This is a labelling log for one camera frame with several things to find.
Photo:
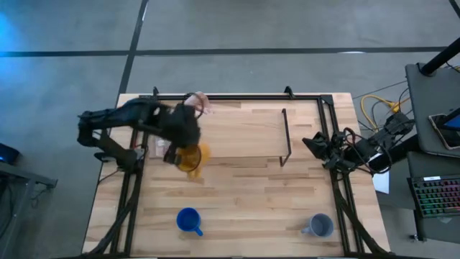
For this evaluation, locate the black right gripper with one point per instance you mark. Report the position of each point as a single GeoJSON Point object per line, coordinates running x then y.
{"type": "Point", "coordinates": [332, 154]}

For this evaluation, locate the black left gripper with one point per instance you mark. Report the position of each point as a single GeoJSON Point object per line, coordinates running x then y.
{"type": "Point", "coordinates": [181, 126]}

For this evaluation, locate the orange mug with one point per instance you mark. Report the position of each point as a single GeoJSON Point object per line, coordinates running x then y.
{"type": "Point", "coordinates": [192, 160]}

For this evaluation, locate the grey mug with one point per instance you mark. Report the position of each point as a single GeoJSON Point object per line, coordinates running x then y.
{"type": "Point", "coordinates": [319, 225]}

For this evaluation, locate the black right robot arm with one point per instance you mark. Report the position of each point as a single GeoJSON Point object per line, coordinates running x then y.
{"type": "Point", "coordinates": [391, 129]}

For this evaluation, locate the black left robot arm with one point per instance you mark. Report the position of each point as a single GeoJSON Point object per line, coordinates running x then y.
{"type": "Point", "coordinates": [118, 115]}

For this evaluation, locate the pink cloth with white tag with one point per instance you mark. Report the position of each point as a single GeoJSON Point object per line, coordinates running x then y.
{"type": "Point", "coordinates": [159, 147]}

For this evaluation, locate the pink mug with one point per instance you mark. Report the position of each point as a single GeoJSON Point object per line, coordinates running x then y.
{"type": "Point", "coordinates": [201, 102]}

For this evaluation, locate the blue mug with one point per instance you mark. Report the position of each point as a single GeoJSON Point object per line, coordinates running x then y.
{"type": "Point", "coordinates": [188, 220]}

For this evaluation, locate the white paper sheet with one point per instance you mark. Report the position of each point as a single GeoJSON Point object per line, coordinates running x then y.
{"type": "Point", "coordinates": [381, 181]}

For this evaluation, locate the black slanted bar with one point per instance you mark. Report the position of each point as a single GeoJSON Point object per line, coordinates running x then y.
{"type": "Point", "coordinates": [399, 153]}

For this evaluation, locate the grey desk top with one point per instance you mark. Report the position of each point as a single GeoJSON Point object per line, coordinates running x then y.
{"type": "Point", "coordinates": [427, 108]}

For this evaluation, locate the tablet with brown case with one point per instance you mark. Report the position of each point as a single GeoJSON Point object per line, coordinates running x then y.
{"type": "Point", "coordinates": [445, 129]}

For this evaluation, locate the backlit rainbow keyboard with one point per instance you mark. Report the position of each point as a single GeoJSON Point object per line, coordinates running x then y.
{"type": "Point", "coordinates": [436, 196]}

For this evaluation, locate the black round pole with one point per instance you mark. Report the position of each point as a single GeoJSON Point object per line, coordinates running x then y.
{"type": "Point", "coordinates": [440, 59]}

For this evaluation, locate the grey metal cart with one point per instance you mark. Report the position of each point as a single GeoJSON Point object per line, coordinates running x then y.
{"type": "Point", "coordinates": [21, 176]}

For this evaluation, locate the black device with blue light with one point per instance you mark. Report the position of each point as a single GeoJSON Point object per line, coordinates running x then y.
{"type": "Point", "coordinates": [8, 153]}

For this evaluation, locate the black metal table frame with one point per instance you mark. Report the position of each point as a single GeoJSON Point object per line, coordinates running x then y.
{"type": "Point", "coordinates": [129, 216]}

